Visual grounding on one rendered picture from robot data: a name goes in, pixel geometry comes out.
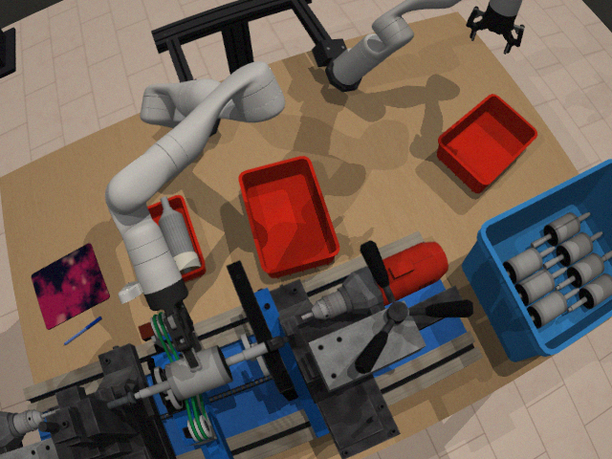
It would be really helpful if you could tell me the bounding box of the blue pen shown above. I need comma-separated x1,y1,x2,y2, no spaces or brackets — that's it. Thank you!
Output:
67,317,101,343

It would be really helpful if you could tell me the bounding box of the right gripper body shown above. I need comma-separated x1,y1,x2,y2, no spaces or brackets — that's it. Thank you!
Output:
144,278,188,330

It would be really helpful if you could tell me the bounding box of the red tray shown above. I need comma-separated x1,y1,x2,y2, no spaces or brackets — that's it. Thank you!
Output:
239,156,339,279
437,94,537,194
148,195,206,282

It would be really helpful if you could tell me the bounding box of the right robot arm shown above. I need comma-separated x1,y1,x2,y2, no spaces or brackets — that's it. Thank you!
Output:
105,61,285,304

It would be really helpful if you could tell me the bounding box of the blue machine bed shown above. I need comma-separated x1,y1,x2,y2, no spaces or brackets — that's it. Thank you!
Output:
23,231,483,459

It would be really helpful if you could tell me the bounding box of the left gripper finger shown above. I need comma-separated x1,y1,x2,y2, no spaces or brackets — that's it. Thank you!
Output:
466,7,494,41
499,24,525,55

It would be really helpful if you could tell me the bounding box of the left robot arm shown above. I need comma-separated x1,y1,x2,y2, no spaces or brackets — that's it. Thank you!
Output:
333,0,522,85

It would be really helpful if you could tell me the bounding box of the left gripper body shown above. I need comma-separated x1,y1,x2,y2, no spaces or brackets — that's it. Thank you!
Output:
482,2,516,35

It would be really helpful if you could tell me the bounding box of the blue plastic crate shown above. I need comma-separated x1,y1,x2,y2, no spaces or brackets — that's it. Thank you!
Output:
462,159,612,362

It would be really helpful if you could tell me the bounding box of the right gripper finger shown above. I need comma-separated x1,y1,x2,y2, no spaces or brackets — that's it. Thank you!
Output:
164,311,201,370
180,301,202,353

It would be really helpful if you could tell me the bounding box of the pink galaxy-print mouse mat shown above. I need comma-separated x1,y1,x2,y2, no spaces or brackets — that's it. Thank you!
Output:
32,243,110,329

